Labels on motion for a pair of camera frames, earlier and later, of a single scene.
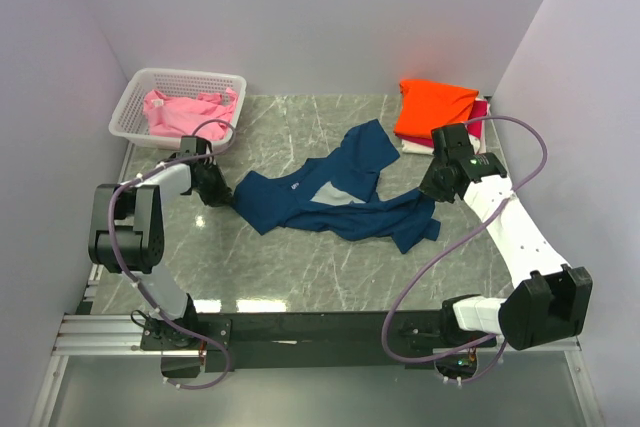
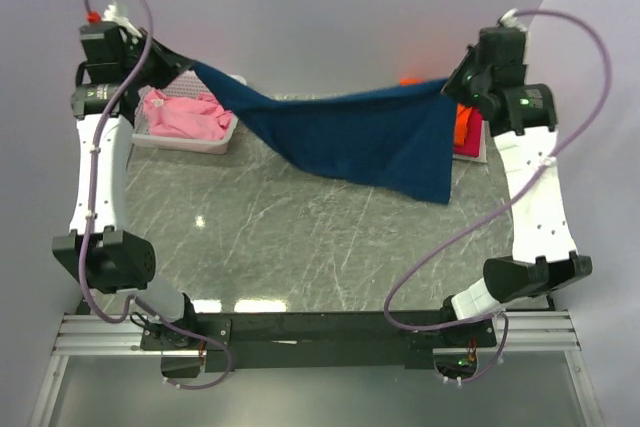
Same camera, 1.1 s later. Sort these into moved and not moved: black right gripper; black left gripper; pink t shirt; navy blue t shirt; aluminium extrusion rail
Moved: navy blue t shirt; black left gripper; black right gripper
Not moved: pink t shirt; aluminium extrusion rail
